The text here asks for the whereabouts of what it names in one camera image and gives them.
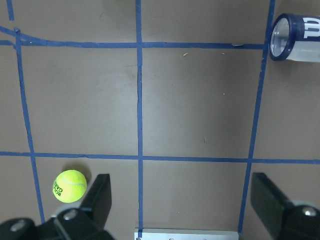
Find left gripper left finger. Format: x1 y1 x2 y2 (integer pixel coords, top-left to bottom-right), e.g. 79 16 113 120
54 173 112 240

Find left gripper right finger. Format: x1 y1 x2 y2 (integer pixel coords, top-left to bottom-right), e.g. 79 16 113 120
250 172 320 240

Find white blue tennis ball can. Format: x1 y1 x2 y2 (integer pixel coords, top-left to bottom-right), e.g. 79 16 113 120
268 13 320 63

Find tennis ball Roland Garros front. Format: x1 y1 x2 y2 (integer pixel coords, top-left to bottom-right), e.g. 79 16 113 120
52 169 87 204

